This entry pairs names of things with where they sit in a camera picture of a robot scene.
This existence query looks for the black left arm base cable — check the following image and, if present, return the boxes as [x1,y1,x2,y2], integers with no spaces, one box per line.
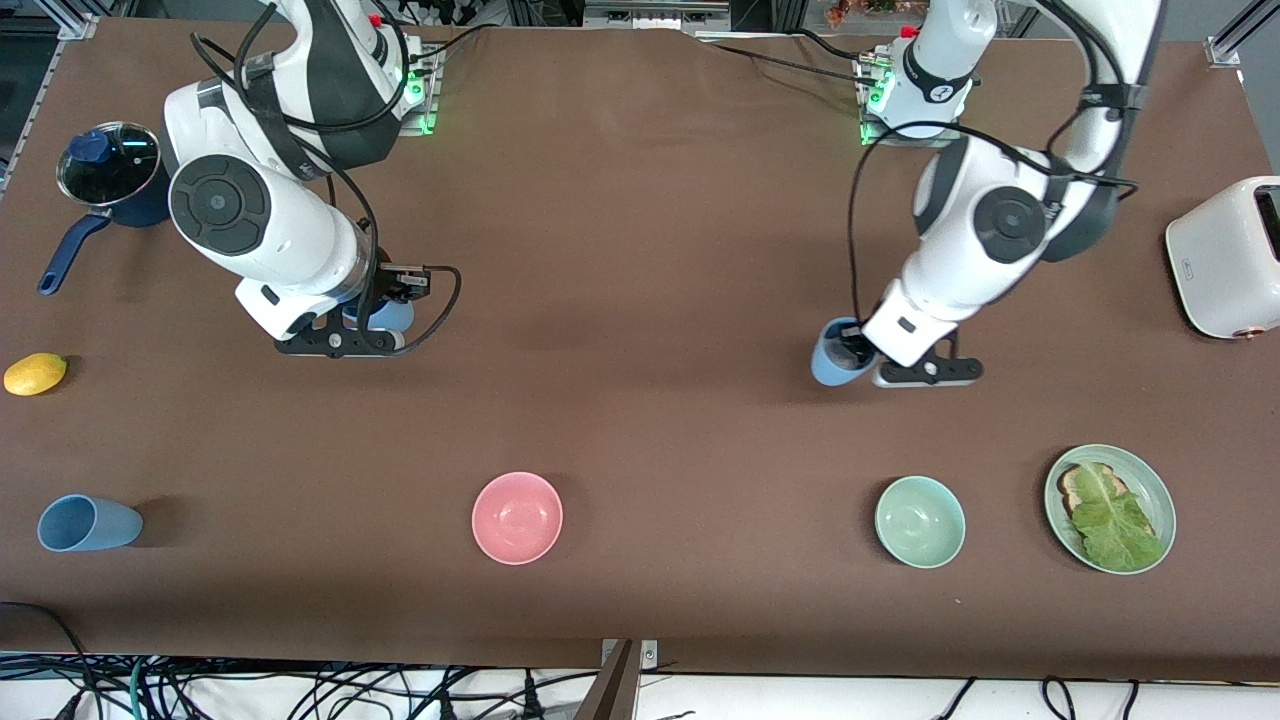
[700,28,881,89]

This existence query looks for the pale green plate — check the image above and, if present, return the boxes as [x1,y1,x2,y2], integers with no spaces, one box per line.
[1044,444,1178,576]

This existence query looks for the toast slice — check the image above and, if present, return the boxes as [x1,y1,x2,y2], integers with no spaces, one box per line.
[1058,462,1159,541]

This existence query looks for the yellow lemon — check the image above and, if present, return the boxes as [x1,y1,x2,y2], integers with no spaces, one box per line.
[3,352,68,397]

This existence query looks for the aluminium frame profile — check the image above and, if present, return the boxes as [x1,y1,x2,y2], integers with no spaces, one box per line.
[1205,0,1280,69]
[55,0,101,41]

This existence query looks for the blue cup with white filling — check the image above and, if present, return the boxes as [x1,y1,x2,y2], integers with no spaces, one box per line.
[811,317,879,387]

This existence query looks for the grey box behind table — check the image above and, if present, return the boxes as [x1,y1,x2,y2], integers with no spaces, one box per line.
[583,0,733,31]

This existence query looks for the black arm base cable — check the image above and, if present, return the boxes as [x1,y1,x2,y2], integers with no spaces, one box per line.
[405,22,493,63]
[700,28,881,89]

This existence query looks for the pale green bowl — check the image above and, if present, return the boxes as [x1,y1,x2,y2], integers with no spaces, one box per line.
[874,475,967,570]

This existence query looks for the glass lid with blue knob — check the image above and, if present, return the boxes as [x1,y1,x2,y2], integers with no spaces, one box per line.
[57,121,162,207]

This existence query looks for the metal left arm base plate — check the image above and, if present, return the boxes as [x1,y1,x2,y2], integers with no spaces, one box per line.
[857,55,966,150]

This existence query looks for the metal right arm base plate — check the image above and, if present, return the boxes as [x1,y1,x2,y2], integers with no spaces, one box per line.
[400,45,441,136]

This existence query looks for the black right arm base cable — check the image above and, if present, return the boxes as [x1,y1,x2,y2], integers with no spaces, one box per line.
[405,22,493,63]

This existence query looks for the orange artificial flowers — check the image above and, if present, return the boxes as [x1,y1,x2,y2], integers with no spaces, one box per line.
[825,0,931,29]

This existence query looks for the dark blue saucepan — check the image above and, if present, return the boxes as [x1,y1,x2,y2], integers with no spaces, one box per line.
[38,121,173,297]

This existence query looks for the pink bowl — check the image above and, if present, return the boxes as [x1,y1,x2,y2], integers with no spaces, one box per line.
[471,471,564,566]

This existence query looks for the green lettuce leaf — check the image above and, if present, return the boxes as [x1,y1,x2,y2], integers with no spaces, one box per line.
[1070,463,1167,572]

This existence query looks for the black floor cable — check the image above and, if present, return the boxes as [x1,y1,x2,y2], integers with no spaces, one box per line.
[0,600,96,720]

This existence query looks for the white toaster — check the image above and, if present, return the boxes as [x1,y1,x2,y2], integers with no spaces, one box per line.
[1165,176,1280,342]

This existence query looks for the brown table cloth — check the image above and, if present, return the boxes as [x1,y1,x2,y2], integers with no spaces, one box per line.
[0,15,1280,683]

